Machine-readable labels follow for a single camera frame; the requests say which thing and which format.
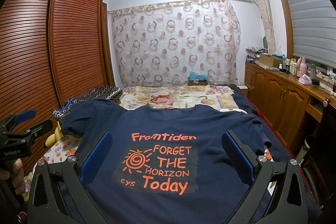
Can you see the person's left hand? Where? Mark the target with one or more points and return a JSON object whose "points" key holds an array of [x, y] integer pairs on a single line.
{"points": [[17, 174]]}

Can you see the navy blue printed t-shirt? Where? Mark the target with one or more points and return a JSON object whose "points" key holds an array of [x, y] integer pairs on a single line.
{"points": [[168, 165]]}

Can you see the pink tissue pack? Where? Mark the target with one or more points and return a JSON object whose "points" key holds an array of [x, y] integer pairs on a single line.
{"points": [[304, 80]]}

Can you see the dark patterned folded cloth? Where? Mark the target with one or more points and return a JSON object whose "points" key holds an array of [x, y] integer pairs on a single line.
{"points": [[108, 92]]}

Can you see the navy blue blanket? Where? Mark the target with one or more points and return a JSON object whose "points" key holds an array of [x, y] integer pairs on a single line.
{"points": [[262, 118]]}

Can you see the stack of folded clothes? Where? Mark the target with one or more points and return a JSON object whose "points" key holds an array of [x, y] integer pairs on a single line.
{"points": [[253, 53]]}

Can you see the wooden sideboard cabinet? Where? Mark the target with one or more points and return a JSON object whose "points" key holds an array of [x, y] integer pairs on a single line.
{"points": [[285, 102]]}

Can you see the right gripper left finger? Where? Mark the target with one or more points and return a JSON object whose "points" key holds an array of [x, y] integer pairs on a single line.
{"points": [[59, 191]]}

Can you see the brown louvered wardrobe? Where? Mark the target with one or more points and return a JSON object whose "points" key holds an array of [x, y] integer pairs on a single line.
{"points": [[51, 50]]}

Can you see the floral beige quilt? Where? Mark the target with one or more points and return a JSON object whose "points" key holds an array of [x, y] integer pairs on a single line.
{"points": [[179, 97]]}

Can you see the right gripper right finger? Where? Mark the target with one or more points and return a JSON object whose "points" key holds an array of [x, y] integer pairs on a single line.
{"points": [[288, 202]]}

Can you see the circle pattern sheer curtain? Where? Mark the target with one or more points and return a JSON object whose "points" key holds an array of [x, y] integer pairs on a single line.
{"points": [[166, 44]]}

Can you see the blue box behind bed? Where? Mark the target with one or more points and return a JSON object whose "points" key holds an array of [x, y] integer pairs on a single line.
{"points": [[197, 79]]}

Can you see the tied beige side curtain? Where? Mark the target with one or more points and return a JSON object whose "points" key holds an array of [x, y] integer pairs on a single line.
{"points": [[266, 17]]}

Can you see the grey window roller blind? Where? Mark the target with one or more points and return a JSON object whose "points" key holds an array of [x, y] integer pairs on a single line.
{"points": [[313, 27]]}

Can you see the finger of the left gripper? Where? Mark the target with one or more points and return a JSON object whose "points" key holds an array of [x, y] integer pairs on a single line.
{"points": [[40, 128], [14, 119]]}

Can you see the yellow plush toy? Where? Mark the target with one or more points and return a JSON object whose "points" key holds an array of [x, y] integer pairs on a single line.
{"points": [[55, 137]]}

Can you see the orange fruit print bedsheet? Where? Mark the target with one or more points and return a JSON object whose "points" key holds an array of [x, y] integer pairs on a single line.
{"points": [[57, 153]]}

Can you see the cardboard box on cabinet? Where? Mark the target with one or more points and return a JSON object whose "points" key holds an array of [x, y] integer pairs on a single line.
{"points": [[270, 61]]}

